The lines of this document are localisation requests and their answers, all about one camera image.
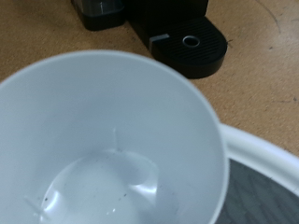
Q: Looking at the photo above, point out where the white mug green taped handle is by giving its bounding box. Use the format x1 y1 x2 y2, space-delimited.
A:
0 49 231 224

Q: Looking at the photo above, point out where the black Keurig coffee machine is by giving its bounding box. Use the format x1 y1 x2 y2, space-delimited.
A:
70 0 229 79

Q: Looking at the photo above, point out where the white two-tier turntable shelf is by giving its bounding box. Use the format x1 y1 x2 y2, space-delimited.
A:
214 123 299 224

